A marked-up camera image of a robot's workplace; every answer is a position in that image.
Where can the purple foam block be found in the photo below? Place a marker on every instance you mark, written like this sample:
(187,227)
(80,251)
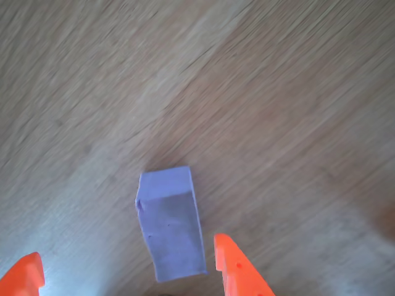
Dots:
(172,228)

